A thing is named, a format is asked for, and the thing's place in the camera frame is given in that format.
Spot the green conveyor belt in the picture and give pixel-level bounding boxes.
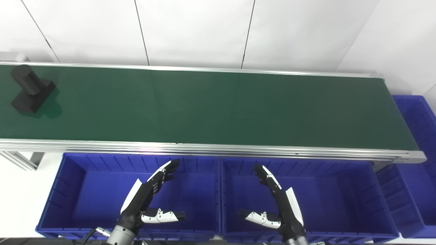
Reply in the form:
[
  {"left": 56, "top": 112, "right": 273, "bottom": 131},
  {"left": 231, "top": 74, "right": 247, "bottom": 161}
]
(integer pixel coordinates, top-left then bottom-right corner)
[
  {"left": 0, "top": 65, "right": 420, "bottom": 151},
  {"left": 0, "top": 61, "right": 427, "bottom": 164}
]

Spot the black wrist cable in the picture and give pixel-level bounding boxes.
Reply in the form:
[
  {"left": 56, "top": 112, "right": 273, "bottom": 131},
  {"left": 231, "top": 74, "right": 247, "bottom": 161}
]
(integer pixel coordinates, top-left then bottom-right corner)
[{"left": 81, "top": 227, "right": 111, "bottom": 245}]

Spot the black cylinder-on-block part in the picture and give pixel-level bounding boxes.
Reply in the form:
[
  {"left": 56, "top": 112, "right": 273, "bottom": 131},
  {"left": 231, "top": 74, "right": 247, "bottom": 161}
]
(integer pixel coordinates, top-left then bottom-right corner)
[{"left": 10, "top": 64, "right": 57, "bottom": 114}]

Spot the aluminium conveyor support leg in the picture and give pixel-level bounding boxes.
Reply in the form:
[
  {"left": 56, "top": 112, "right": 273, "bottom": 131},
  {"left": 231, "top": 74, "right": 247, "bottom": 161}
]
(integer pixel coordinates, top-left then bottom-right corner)
[{"left": 0, "top": 151, "right": 45, "bottom": 171}]

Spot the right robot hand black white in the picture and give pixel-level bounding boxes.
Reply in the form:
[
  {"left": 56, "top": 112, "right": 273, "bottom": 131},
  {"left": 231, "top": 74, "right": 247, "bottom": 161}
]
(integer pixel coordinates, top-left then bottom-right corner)
[{"left": 237, "top": 164, "right": 307, "bottom": 240}]

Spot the blue plastic bin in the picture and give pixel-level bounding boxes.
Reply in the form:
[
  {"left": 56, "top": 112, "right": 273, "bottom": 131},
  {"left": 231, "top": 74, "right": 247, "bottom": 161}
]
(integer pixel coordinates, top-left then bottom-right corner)
[
  {"left": 375, "top": 95, "right": 436, "bottom": 239},
  {"left": 35, "top": 152, "right": 222, "bottom": 241},
  {"left": 221, "top": 157, "right": 400, "bottom": 244}
]

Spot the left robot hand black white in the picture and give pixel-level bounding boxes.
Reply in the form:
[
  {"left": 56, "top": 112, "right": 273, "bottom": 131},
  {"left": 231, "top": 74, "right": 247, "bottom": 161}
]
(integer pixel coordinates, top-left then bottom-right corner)
[{"left": 118, "top": 159, "right": 187, "bottom": 235}]

